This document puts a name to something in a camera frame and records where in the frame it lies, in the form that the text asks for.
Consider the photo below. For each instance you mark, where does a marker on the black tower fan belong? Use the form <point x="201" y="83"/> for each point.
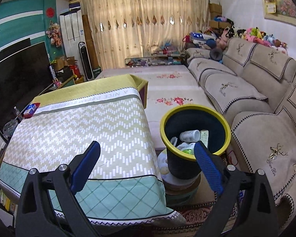
<point x="85" y="61"/>

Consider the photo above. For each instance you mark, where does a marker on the patterned red rug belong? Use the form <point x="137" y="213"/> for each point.
<point x="195" y="211"/>

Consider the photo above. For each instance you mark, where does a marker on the white standing air conditioner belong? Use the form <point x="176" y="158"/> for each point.
<point x="72" y="34"/>

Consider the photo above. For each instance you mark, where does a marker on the black flat screen television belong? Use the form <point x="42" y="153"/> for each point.
<point x="23" y="76"/>

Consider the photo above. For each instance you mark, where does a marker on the floral floor mattress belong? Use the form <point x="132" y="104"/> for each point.
<point x="168" y="87"/>

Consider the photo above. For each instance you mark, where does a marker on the clear plastic water bottle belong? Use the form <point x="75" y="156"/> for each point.
<point x="18" y="114"/>

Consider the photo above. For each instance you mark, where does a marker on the green white bottle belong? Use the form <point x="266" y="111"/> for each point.
<point x="188" y="148"/>

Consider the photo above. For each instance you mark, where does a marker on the hanging flower decoration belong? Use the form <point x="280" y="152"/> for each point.
<point x="54" y="34"/>

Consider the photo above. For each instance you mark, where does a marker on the white tissue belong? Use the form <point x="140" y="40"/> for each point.
<point x="173" y="141"/>

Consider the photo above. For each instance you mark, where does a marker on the beige sofa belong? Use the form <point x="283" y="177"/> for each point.
<point x="258" y="100"/>

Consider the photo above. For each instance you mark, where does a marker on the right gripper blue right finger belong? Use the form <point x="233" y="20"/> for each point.
<point x="212" y="167"/>

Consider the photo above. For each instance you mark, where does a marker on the white green paper box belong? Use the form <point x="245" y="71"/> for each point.
<point x="204" y="136"/>

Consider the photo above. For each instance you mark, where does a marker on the black yellow-rimmed trash bin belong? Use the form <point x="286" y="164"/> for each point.
<point x="190" y="118"/>

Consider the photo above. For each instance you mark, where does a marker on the glass bowl ashtray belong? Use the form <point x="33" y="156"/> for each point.
<point x="9" y="128"/>

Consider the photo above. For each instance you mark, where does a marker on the pile of plush toys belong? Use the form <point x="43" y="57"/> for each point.
<point x="234" y="42"/>

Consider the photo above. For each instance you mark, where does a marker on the cream curtains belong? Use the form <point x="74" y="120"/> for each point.
<point x="123" y="29"/>

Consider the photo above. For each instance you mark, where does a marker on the teal plastic stool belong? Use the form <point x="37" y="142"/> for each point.
<point x="180" y="195"/>

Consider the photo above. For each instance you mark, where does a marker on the red tissue box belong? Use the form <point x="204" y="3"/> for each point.
<point x="30" y="110"/>

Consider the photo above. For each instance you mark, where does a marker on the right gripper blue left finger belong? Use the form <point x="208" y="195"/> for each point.
<point x="82" y="165"/>

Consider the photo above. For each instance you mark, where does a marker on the teal yellow TV cabinet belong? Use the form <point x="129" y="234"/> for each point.
<point x="71" y="81"/>

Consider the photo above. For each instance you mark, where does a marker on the framed flower painting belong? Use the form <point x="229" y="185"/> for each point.
<point x="280" y="10"/>

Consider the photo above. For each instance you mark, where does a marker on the white pill bottle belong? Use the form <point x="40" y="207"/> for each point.
<point x="190" y="136"/>

